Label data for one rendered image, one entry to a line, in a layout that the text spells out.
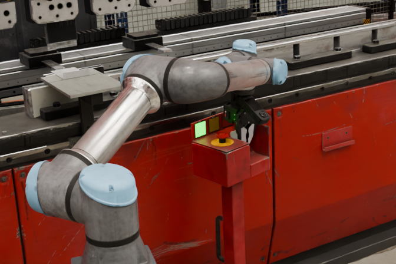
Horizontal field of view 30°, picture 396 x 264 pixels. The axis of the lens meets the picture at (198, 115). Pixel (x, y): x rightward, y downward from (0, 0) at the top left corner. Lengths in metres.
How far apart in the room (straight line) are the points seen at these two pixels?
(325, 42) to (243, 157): 0.81
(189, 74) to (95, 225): 0.47
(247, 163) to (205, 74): 0.59
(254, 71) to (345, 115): 0.97
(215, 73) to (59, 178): 0.49
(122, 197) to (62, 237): 0.95
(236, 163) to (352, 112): 0.80
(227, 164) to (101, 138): 0.66
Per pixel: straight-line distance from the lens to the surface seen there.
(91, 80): 2.32
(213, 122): 2.42
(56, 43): 2.43
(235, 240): 2.50
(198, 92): 1.83
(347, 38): 3.04
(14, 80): 2.66
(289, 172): 2.85
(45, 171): 1.65
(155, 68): 1.85
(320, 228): 3.09
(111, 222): 1.55
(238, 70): 1.96
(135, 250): 1.60
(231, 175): 2.31
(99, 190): 1.52
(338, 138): 2.95
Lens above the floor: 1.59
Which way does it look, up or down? 18 degrees down
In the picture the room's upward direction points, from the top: 3 degrees counter-clockwise
